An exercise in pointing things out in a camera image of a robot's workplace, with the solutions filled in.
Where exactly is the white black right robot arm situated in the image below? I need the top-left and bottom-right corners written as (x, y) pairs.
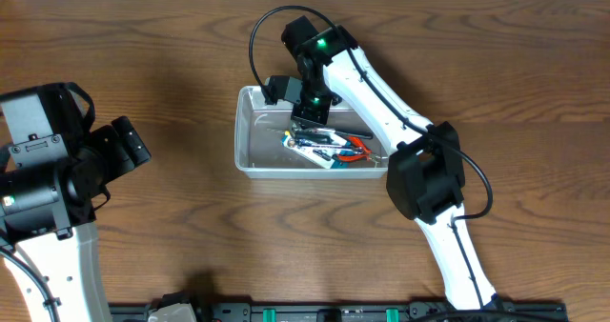
top-left (281, 16), bottom-right (496, 310)

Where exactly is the silver ring wrench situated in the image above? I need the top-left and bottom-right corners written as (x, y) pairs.
top-left (287, 138), bottom-right (353, 151)

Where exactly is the black mounting rail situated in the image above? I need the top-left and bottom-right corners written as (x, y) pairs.
top-left (110, 292), bottom-right (569, 322)

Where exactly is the black yellow screwdriver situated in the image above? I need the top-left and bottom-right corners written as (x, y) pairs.
top-left (268, 129), bottom-right (333, 144)

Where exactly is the red handled tool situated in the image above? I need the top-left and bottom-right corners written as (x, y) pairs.
top-left (333, 136), bottom-right (383, 164)

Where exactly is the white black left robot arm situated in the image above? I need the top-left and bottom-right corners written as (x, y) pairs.
top-left (1, 82), bottom-right (151, 321)

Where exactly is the blue white product box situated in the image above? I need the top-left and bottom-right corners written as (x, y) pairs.
top-left (282, 133), bottom-right (348, 169)

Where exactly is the small black handled hammer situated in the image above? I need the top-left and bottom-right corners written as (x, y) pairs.
top-left (295, 128), bottom-right (374, 139)

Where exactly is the clear plastic container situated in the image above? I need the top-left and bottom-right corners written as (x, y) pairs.
top-left (234, 86), bottom-right (387, 179)

